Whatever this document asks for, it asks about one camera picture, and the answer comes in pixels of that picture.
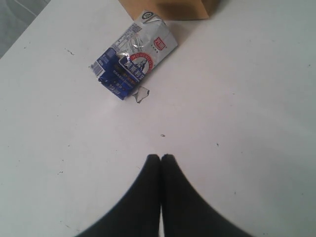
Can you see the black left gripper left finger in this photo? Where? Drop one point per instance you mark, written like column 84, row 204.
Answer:
column 137, row 214

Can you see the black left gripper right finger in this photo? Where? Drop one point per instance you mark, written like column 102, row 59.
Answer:
column 185, row 213

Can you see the brown paper bag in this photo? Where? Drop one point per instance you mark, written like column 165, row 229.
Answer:
column 172, row 9

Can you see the blue white milk carton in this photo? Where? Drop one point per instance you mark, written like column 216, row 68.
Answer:
column 146, row 43

